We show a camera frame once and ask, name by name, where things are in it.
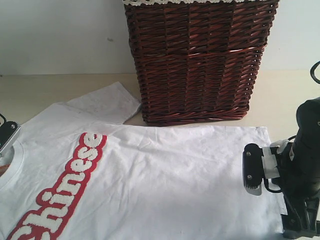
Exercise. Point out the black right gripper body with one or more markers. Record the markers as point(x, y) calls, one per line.
point(301, 196)

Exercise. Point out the white t-shirt red lettering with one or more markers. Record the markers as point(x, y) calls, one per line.
point(78, 172)

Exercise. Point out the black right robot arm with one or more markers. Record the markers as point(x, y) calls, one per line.
point(306, 146)

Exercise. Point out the brown wicker basket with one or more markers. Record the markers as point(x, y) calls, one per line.
point(198, 62)

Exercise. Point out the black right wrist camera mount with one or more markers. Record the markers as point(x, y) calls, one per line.
point(260, 167)

